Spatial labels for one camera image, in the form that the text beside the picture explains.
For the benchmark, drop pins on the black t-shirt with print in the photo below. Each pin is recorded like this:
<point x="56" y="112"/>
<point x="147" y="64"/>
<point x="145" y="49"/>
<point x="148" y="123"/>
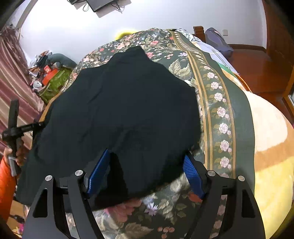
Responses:
<point x="144" y="115"/>

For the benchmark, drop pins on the left hand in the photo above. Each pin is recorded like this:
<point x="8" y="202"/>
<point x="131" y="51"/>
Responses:
<point x="20" y="155"/>

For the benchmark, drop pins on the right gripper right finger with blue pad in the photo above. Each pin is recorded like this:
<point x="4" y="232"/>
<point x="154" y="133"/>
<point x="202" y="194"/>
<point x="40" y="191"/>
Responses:
<point x="203" y="185"/>

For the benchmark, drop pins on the yellow foam tube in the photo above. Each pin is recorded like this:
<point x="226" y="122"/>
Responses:
<point x="123" y="34"/>

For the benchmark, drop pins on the wooden bed board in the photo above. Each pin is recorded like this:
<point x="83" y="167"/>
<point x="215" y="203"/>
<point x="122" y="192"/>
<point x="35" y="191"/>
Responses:
<point x="42" y="118"/>

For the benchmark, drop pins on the cream fleece blanket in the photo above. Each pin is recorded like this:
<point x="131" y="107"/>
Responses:
<point x="273" y="160"/>

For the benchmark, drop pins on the purple grey backpack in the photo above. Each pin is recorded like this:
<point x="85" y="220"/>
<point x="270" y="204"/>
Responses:
<point x="216" y="40"/>

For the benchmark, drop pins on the pink striped curtain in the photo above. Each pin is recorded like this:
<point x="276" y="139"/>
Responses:
<point x="15" y="81"/>

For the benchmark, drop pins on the floral bedspread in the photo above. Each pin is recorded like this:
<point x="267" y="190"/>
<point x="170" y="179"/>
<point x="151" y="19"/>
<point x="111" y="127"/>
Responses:
<point x="226" y="141"/>

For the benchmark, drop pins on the orange box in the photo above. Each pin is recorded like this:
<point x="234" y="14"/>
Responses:
<point x="49" y="76"/>

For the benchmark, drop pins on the orange sleeve forearm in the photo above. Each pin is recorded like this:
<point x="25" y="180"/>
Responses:
<point x="7" y="189"/>

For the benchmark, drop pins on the small black wall monitor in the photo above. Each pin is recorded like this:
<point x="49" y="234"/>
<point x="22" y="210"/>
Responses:
<point x="95" y="5"/>

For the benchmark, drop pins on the wooden bed post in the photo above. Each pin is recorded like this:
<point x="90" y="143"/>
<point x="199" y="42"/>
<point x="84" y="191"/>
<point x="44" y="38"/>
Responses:
<point x="199" y="33"/>

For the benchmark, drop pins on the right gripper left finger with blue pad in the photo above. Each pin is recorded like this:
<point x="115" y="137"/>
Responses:
<point x="82" y="185"/>

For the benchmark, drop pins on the wooden door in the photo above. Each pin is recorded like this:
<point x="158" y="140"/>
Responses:
<point x="279" y="43"/>

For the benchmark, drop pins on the green storage bag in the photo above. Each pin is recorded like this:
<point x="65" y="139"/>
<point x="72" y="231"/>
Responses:
<point x="55" y="85"/>

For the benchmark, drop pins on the white patterned bed sheet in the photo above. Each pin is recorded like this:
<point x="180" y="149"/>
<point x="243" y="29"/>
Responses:
<point x="214" y="53"/>

